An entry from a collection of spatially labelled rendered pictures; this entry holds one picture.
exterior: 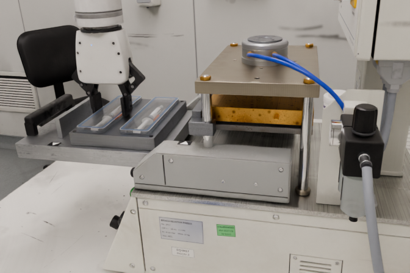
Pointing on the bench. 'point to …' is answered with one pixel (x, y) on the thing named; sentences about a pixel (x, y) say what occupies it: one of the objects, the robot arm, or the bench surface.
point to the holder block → (132, 142)
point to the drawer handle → (36, 117)
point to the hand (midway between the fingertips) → (111, 105)
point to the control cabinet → (372, 64)
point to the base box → (247, 241)
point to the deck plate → (395, 202)
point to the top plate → (265, 70)
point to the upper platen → (258, 113)
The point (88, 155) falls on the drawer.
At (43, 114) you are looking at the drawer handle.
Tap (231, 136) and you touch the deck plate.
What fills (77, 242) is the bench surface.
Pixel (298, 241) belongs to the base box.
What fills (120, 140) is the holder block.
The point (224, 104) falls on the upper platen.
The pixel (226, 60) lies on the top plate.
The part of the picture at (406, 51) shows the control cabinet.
